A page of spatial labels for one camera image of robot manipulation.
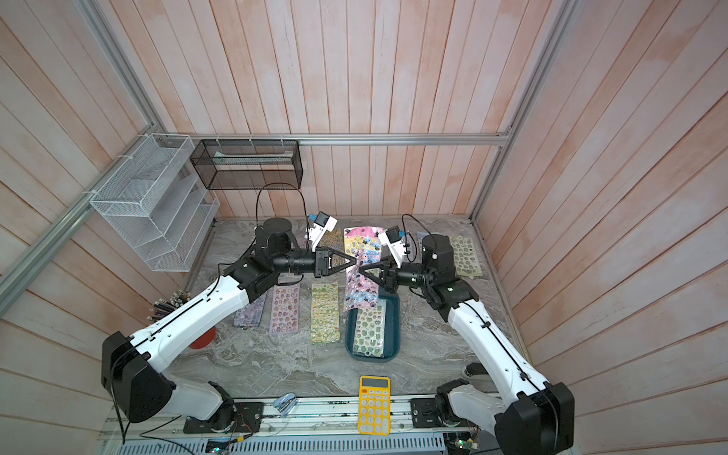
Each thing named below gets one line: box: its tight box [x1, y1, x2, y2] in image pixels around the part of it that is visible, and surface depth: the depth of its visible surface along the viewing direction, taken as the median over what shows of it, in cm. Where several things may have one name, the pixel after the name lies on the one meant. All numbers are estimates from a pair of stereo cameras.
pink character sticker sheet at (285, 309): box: [270, 282, 301, 336], surface depth 94 cm
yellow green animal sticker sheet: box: [310, 282, 341, 345], surface depth 94 cm
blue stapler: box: [273, 393, 297, 419], surface depth 76 cm
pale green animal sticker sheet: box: [352, 298, 387, 359], surface depth 90 cm
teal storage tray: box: [345, 287, 401, 363], surface depth 88 cm
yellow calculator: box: [358, 375, 392, 437], surface depth 76 cm
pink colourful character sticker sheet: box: [343, 226, 383, 312], surface depth 68 cm
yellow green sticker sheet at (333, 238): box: [318, 228, 346, 253], surface depth 64 cm
